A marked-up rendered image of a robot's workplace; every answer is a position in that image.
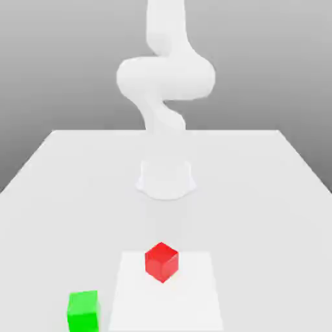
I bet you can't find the small red cube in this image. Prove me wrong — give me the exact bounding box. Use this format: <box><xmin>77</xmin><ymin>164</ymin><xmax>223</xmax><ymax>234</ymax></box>
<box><xmin>144</xmin><ymin>241</ymin><xmax>180</xmax><ymax>284</ymax></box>

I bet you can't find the small green cube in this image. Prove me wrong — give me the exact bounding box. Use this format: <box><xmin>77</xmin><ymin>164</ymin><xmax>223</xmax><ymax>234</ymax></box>
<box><xmin>67</xmin><ymin>290</ymin><xmax>101</xmax><ymax>332</ymax></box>

